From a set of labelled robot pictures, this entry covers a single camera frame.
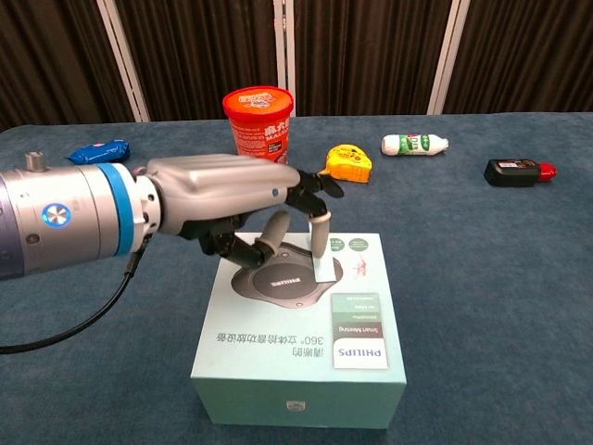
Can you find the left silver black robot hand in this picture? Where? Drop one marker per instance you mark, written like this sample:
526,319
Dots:
222,185

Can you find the small pale blue card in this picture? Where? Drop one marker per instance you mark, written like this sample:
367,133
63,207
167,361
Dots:
324,273

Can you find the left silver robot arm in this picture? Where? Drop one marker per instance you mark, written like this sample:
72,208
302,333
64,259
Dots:
69,218

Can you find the white Philips speaker box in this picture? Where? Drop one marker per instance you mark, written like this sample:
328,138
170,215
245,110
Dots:
296,398

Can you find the red instant noodle cup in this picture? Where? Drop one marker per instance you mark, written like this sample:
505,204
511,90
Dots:
257,120

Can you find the blue snack packet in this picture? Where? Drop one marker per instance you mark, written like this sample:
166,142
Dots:
99,150

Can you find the yellow tape measure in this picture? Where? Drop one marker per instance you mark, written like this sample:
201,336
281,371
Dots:
352,162

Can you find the black pleated curtain panel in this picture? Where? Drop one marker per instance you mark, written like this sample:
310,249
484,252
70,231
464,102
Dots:
528,51
199,46
366,51
51,55

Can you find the white green plastic bottle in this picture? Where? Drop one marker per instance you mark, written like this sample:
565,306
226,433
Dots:
412,144

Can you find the blue felt table cover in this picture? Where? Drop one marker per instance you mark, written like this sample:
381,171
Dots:
463,301

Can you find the black bottle with red cap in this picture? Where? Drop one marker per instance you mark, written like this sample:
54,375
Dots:
509,172

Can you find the white partition frame post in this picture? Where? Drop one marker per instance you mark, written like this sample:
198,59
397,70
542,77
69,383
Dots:
286,46
447,55
122,60

